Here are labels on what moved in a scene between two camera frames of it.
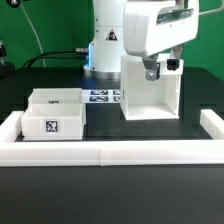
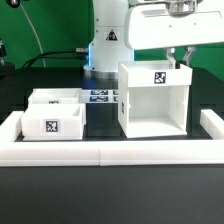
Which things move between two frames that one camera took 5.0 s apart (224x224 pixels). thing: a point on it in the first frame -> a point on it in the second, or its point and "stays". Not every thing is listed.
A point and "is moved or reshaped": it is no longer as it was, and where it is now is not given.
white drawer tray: [53, 122] stays
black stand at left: [6, 69] stays
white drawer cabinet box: [149, 100] is moved or reshaped
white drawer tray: [55, 96] stays
